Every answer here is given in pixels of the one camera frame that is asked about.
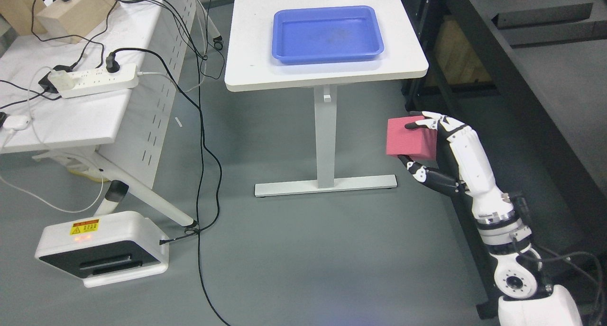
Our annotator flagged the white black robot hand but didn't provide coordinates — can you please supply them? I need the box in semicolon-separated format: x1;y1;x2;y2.
397;111;515;226

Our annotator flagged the pink foam block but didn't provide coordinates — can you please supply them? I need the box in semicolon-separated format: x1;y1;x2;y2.
386;116;437;160

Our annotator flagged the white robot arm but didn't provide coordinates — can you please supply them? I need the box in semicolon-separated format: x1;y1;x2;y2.
474;209;582;326

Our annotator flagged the black metal shelf right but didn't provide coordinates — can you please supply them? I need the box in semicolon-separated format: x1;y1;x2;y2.
401;0;607;325

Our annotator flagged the blue plastic tray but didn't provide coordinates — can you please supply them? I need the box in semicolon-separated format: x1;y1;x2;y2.
271;6;385;65

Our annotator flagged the white table with tray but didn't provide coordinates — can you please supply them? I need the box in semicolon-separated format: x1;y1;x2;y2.
225;0;429;197

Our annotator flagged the white side desk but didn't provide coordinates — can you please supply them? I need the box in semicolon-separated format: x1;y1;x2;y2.
1;0;197;227

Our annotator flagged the black power plug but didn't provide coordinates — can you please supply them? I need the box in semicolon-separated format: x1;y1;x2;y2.
105;52;120;73

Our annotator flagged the white floor device box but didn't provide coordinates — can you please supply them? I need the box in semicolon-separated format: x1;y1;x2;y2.
35;211;169;288

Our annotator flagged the white power strip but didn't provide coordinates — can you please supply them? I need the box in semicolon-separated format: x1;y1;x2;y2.
48;63;139;99

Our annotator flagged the cardboard box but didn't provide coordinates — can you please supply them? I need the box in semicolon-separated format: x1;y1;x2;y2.
35;0;116;44

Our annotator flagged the white power adapter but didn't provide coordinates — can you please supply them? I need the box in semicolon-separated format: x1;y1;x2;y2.
2;115;32;130

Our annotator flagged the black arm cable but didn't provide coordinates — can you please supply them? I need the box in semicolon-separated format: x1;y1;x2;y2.
512;193;607;326

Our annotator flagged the black power cable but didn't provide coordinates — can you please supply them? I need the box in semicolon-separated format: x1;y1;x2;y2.
105;47;233;326

